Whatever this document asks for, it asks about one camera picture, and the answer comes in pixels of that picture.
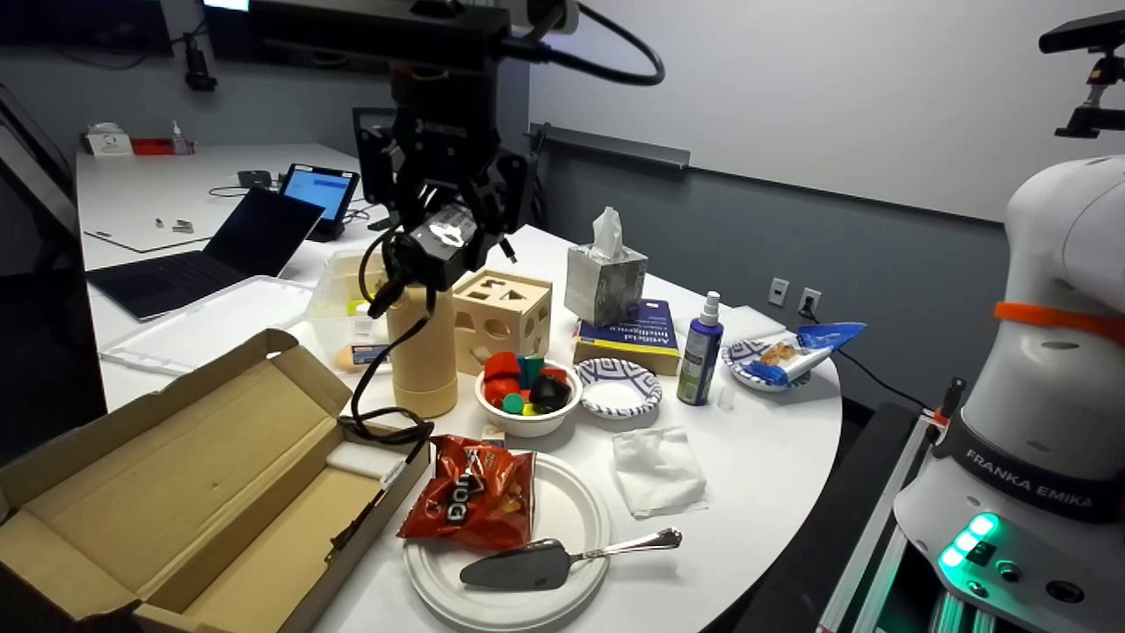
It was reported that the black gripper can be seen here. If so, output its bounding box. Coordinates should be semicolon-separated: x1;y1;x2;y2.
354;67;528;318

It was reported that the black power cable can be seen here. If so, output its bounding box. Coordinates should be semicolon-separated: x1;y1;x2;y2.
337;229;439;449

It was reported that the white orange robot arm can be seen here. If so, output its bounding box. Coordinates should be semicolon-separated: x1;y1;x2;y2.
531;0;1125;633

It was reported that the wooden shape sorter box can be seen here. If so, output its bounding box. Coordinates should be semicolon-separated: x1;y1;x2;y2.
453;272;550;374

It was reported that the grey tissue box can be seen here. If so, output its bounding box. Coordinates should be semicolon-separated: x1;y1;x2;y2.
567;206;647;326

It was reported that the open cardboard box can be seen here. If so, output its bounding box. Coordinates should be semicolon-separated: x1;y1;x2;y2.
0;332;427;633

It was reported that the tablet with blue screen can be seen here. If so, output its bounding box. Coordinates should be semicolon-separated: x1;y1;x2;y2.
282;162;358;240

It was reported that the white bowl of colored blocks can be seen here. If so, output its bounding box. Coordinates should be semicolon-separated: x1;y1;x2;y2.
475;353;582;438

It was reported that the black laptop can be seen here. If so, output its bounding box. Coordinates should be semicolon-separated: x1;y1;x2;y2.
89;189;318;321

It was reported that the blue yellow book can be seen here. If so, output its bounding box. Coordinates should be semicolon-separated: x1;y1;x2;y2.
574;299;677;376

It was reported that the blue patterned paper plate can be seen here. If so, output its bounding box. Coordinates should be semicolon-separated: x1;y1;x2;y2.
577;359;659;419

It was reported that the red Doritos chip bag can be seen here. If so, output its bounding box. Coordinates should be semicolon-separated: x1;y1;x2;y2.
400;436;534;551

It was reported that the white plate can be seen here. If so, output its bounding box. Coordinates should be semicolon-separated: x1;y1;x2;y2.
403;455;611;633

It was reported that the blue spray bottle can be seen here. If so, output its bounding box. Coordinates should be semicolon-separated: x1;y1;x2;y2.
676;292;725;405

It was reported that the crumpled white tissue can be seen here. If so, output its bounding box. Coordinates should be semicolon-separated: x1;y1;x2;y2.
615;427;705;521

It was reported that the grey spatula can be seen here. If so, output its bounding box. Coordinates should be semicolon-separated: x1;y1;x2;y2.
460;528;681;591

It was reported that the blue patterned plate under snack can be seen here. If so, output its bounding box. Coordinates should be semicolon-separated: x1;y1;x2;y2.
729;338;827;392

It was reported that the black robot cable hose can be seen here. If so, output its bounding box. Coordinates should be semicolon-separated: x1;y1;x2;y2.
501;0;666;88

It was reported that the black camera on stand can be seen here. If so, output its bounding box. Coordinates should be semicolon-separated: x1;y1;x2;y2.
1036;8;1125;142

